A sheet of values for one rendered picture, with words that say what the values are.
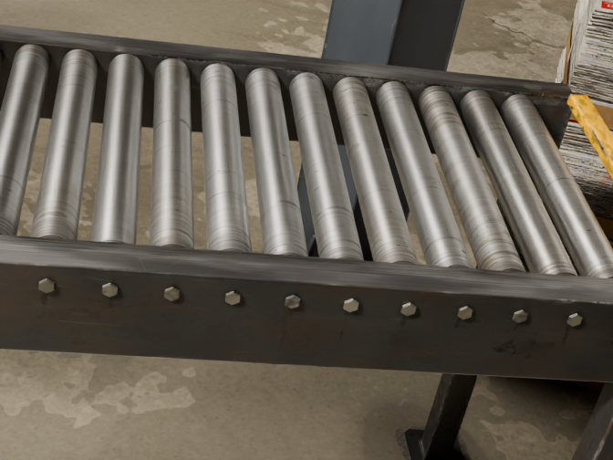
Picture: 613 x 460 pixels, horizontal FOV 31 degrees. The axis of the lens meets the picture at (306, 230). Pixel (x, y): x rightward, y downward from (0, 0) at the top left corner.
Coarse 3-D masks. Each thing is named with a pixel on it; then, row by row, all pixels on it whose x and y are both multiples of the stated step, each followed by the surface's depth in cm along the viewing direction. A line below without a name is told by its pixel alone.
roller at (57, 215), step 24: (72, 72) 146; (96, 72) 151; (72, 96) 141; (72, 120) 136; (48, 144) 133; (72, 144) 132; (48, 168) 127; (72, 168) 128; (48, 192) 123; (72, 192) 124; (48, 216) 119; (72, 216) 121
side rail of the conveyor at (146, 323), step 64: (0, 256) 112; (64, 256) 113; (128, 256) 115; (192, 256) 117; (256, 256) 119; (0, 320) 115; (64, 320) 116; (128, 320) 117; (192, 320) 118; (256, 320) 119; (320, 320) 120; (384, 320) 121; (448, 320) 122; (512, 320) 123; (576, 320) 123
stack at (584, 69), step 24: (600, 0) 194; (576, 24) 218; (600, 24) 192; (576, 48) 204; (600, 48) 194; (576, 72) 198; (600, 72) 197; (600, 96) 199; (576, 120) 204; (576, 144) 205; (576, 168) 208; (600, 168) 207; (600, 192) 210; (600, 216) 213; (600, 384) 233
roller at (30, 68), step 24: (24, 48) 150; (24, 72) 144; (48, 72) 150; (24, 96) 139; (0, 120) 135; (24, 120) 134; (0, 144) 129; (24, 144) 131; (0, 168) 125; (24, 168) 128; (0, 192) 121; (24, 192) 125; (0, 216) 118
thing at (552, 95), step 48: (0, 48) 151; (48, 48) 152; (96, 48) 153; (144, 48) 155; (192, 48) 158; (0, 96) 155; (48, 96) 156; (96, 96) 157; (144, 96) 158; (192, 96) 158; (240, 96) 159; (288, 96) 160; (528, 96) 164; (384, 144) 166
